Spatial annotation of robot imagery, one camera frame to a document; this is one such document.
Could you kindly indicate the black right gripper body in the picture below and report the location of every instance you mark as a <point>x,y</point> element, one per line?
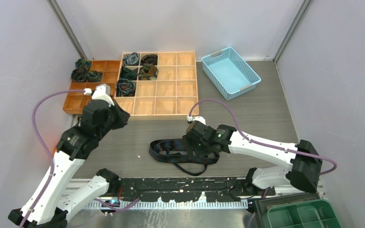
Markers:
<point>201,147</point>

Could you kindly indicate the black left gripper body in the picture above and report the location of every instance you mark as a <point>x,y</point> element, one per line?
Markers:
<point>116,119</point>

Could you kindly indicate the navy brown striped tie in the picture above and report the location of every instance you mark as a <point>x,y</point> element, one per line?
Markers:
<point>177,151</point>

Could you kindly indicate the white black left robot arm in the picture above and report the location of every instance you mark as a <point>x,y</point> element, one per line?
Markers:
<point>46,208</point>

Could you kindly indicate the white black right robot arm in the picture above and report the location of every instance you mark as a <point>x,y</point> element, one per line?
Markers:
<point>296,164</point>

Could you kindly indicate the blue paisley rolled tie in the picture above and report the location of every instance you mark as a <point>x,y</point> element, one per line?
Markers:
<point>125,88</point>

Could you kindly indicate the dark green rolled tie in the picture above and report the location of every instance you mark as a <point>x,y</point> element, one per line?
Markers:
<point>129,73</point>

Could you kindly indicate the light wooden compartment tray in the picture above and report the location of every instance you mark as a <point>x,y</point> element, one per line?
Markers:
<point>171,96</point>

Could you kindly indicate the green dotted rolled tie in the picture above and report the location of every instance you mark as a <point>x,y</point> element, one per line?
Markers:
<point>94,76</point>

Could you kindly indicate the green patterned rolled tie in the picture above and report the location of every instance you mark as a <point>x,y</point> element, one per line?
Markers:
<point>148,72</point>

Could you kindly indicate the dark striped rolled tie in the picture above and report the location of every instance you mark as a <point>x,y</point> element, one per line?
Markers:
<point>79,75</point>

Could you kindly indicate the grey blue rolled tie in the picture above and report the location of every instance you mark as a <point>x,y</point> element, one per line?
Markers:
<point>131,59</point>

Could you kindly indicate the teal patterned rolled tie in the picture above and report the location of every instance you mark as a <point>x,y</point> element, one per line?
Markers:
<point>84,63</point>

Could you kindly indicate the dark brown rolled tie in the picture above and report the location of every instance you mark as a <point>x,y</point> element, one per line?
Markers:
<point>150,59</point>

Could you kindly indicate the light blue plastic basket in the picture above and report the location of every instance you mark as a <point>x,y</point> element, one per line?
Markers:
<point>230,73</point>

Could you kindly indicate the green plastic bin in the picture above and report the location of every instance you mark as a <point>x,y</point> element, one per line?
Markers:
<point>307,214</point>

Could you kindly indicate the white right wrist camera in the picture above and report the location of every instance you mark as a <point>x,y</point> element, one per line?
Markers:
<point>191,119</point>

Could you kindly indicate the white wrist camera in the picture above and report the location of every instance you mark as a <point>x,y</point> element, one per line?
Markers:
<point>101,92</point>
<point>191,119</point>

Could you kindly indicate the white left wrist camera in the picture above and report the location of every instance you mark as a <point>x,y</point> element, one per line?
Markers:
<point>101,92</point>

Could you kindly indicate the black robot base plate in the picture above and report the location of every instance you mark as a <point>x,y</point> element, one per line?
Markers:
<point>214,189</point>

